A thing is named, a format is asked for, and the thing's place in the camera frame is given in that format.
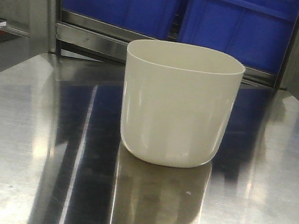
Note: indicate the blue crate behind right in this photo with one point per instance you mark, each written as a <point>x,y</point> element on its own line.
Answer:
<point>255,32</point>

